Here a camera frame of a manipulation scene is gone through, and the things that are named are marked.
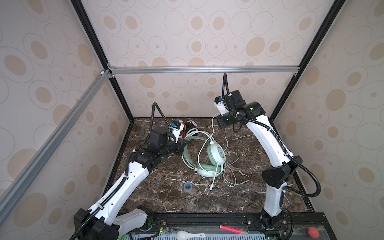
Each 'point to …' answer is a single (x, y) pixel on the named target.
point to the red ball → (313, 232)
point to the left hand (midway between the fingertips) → (191, 140)
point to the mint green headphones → (216, 154)
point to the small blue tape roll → (187, 186)
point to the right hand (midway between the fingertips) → (219, 120)
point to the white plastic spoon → (183, 235)
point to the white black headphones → (191, 127)
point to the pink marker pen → (233, 229)
